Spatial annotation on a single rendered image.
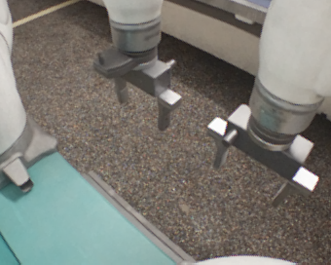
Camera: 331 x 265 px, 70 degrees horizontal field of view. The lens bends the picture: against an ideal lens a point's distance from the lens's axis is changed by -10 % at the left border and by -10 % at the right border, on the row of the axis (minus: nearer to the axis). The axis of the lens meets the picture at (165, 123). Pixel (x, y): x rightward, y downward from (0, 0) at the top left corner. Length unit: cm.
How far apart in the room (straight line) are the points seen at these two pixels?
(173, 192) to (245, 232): 37
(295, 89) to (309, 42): 6
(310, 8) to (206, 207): 105
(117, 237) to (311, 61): 33
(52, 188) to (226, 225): 88
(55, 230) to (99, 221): 7
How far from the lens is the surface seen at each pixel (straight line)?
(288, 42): 27
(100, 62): 46
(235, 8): 131
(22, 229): 45
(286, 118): 33
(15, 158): 47
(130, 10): 42
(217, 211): 121
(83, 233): 41
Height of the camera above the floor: 109
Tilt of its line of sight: 47 degrees down
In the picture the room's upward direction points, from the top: straight up
